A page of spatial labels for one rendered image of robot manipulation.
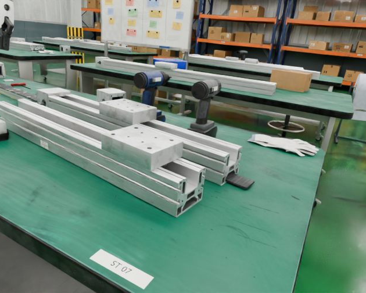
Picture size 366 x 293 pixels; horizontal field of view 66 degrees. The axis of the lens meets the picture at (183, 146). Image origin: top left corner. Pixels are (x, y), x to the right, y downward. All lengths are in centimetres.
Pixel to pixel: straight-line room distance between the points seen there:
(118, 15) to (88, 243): 409
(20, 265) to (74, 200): 76
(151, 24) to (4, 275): 343
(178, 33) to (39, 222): 348
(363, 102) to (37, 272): 381
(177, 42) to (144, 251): 352
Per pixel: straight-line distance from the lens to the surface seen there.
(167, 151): 62
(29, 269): 137
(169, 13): 399
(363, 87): 412
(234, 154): 78
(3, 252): 149
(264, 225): 64
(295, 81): 262
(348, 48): 1010
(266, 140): 111
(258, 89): 223
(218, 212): 64
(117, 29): 449
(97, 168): 75
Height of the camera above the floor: 113
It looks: 21 degrees down
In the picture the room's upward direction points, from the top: 5 degrees clockwise
